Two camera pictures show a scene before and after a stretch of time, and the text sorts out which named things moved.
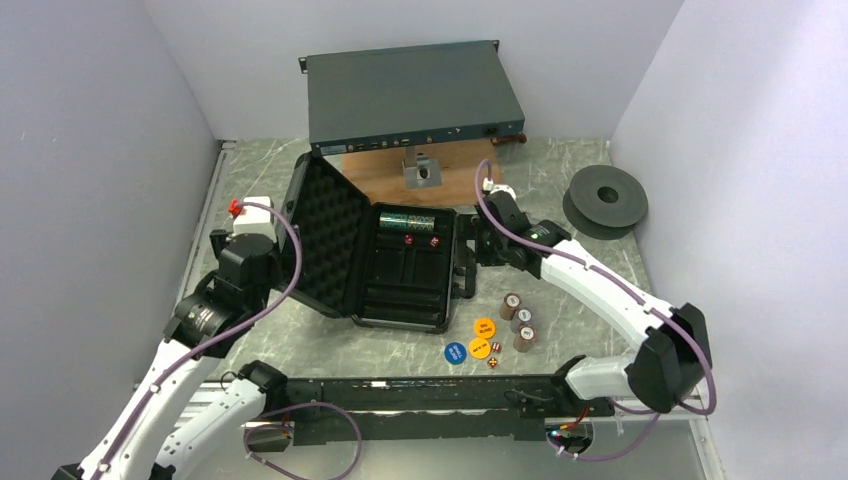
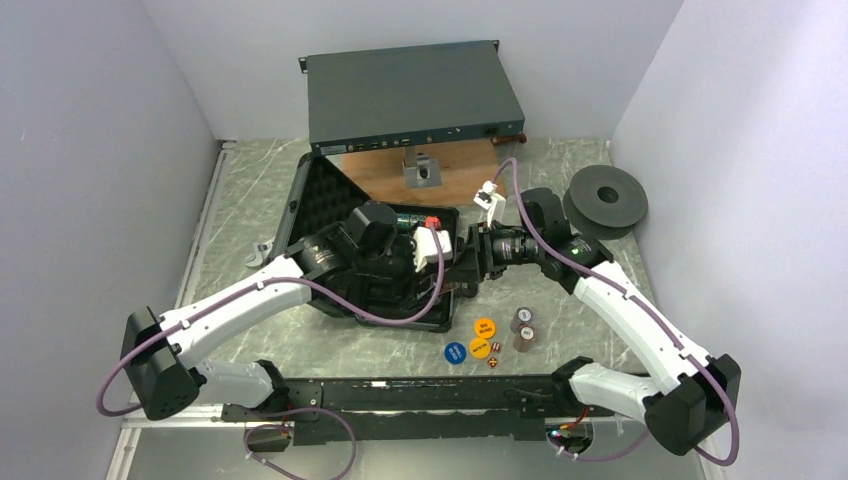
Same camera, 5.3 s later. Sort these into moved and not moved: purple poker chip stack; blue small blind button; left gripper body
Moved: left gripper body
Not moved: blue small blind button; purple poker chip stack
